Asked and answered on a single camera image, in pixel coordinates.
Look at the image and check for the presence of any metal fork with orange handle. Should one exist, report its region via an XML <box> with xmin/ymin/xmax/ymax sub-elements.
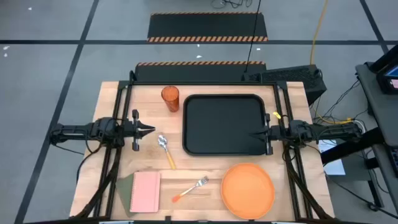
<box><xmin>172</xmin><ymin>175</ymin><xmax>210</xmax><ymax>203</ymax></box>

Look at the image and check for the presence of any white paper sheet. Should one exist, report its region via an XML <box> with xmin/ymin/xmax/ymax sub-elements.
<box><xmin>318</xmin><ymin>139</ymin><xmax>346</xmax><ymax>176</ymax></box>

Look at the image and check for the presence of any black computer case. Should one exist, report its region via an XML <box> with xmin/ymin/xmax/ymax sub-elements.
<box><xmin>260</xmin><ymin>64</ymin><xmax>328</xmax><ymax>106</ymax></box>

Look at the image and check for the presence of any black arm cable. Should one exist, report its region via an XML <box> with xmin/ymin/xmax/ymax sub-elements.
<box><xmin>76</xmin><ymin>138</ymin><xmax>104</xmax><ymax>185</ymax></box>

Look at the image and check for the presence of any grey side desk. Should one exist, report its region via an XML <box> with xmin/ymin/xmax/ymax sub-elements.
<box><xmin>320</xmin><ymin>62</ymin><xmax>398</xmax><ymax>209</ymax></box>

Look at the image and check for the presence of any black aluminium table frame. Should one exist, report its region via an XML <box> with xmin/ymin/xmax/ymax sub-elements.
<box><xmin>70</xmin><ymin>70</ymin><xmax>335</xmax><ymax>220</ymax></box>

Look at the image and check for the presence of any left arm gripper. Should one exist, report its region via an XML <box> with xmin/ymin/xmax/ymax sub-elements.
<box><xmin>123</xmin><ymin>109</ymin><xmax>156</xmax><ymax>152</ymax></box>

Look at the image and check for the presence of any yellow network cable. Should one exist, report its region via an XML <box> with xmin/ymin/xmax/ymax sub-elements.
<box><xmin>313</xmin><ymin>105</ymin><xmax>354</xmax><ymax>126</ymax></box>

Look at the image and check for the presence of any green cloth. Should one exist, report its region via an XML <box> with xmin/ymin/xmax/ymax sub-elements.
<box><xmin>115</xmin><ymin>172</ymin><xmax>135</xmax><ymax>218</ymax></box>

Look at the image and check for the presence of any black rectangular tray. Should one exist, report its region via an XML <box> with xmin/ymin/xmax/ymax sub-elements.
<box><xmin>182</xmin><ymin>93</ymin><xmax>269</xmax><ymax>157</ymax></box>

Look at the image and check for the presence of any orange faceted plastic cup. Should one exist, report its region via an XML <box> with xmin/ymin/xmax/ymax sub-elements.
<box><xmin>160</xmin><ymin>85</ymin><xmax>180</xmax><ymax>113</ymax></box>

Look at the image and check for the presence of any orange round plate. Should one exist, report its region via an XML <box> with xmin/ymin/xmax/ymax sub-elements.
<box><xmin>220</xmin><ymin>162</ymin><xmax>276</xmax><ymax>220</ymax></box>

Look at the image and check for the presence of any black mat with hazard stripes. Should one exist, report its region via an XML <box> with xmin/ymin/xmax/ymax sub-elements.
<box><xmin>146</xmin><ymin>11</ymin><xmax>269</xmax><ymax>44</ymax></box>
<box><xmin>134</xmin><ymin>61</ymin><xmax>267</xmax><ymax>83</ymax></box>

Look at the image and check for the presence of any black screen device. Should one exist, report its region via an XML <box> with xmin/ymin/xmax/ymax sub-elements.
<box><xmin>369</xmin><ymin>45</ymin><xmax>398</xmax><ymax>96</ymax></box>

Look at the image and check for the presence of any long black cable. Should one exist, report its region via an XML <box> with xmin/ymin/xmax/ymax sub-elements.
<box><xmin>244</xmin><ymin>0</ymin><xmax>262</xmax><ymax>73</ymax></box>

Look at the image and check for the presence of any long yellow cable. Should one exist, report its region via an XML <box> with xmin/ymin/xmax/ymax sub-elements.
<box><xmin>310</xmin><ymin>0</ymin><xmax>330</xmax><ymax>65</ymax></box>

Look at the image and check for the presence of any pink spiral notebook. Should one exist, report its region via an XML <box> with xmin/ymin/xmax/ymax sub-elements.
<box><xmin>129</xmin><ymin>171</ymin><xmax>162</xmax><ymax>213</ymax></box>

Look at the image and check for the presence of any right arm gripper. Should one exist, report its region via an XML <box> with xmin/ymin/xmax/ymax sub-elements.
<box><xmin>250</xmin><ymin>113</ymin><xmax>282</xmax><ymax>156</ymax></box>

